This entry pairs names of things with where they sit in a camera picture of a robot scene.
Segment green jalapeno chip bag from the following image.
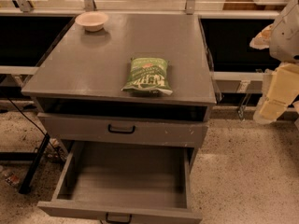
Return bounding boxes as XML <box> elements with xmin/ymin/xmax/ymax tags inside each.
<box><xmin>121</xmin><ymin>58</ymin><xmax>173</xmax><ymax>95</ymax></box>

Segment black table leg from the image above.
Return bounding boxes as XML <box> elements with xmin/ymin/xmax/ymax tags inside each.
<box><xmin>19</xmin><ymin>133</ymin><xmax>50</xmax><ymax>194</ymax></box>

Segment metal bracket under shelf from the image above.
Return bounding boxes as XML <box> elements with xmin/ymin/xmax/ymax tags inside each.
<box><xmin>236</xmin><ymin>80</ymin><xmax>251</xmax><ymax>120</ymax></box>

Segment black top drawer handle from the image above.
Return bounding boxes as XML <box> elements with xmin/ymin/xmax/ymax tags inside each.
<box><xmin>107</xmin><ymin>124</ymin><xmax>135</xmax><ymax>134</ymax></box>

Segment grey drawer cabinet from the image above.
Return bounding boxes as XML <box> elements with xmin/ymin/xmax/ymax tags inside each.
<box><xmin>21</xmin><ymin>12</ymin><xmax>218</xmax><ymax>148</ymax></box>

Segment small red floor debris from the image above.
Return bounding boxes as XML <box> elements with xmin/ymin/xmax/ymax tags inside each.
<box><xmin>5</xmin><ymin>172</ymin><xmax>21</xmax><ymax>187</ymax></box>

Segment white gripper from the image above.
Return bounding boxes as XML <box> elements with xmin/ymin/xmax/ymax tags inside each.
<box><xmin>249</xmin><ymin>0</ymin><xmax>299</xmax><ymax>124</ymax></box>

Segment black drawer handle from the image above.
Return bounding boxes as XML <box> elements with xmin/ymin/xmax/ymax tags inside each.
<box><xmin>105</xmin><ymin>213</ymin><xmax>132</xmax><ymax>224</ymax></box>
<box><xmin>107</xmin><ymin>124</ymin><xmax>135</xmax><ymax>134</ymax></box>

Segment open grey middle drawer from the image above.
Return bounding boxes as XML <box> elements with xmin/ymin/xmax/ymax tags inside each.
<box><xmin>38</xmin><ymin>142</ymin><xmax>202</xmax><ymax>224</ymax></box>

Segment closed grey top drawer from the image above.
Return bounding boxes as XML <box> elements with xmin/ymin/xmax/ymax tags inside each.
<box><xmin>38</xmin><ymin>113</ymin><xmax>207</xmax><ymax>147</ymax></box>

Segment black middle drawer handle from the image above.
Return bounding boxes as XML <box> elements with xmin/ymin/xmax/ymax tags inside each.
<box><xmin>105</xmin><ymin>213</ymin><xmax>132</xmax><ymax>224</ymax></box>

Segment black cable on floor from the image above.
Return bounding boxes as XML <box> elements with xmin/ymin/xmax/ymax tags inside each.
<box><xmin>6</xmin><ymin>96</ymin><xmax>64</xmax><ymax>161</ymax></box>

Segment beige bowl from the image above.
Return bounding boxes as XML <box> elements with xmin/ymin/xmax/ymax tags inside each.
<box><xmin>75</xmin><ymin>11</ymin><xmax>108</xmax><ymax>32</ymax></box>

